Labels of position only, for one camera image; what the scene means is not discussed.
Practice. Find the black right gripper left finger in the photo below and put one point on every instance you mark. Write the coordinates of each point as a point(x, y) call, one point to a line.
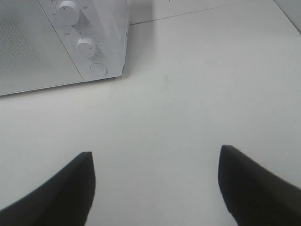
point(64, 200)

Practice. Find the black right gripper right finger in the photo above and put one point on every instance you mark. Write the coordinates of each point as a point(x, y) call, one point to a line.
point(255, 196)

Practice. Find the round white door button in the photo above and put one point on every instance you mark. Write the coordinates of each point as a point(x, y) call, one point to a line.
point(99, 69)

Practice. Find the white microwave door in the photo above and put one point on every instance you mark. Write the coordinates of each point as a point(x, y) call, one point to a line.
point(31, 53)

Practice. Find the white dial knob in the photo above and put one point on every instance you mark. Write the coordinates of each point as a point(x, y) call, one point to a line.
point(87, 47)
point(68, 12)

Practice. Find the white microwave oven body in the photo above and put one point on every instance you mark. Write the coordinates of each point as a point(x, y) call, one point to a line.
point(104, 21)

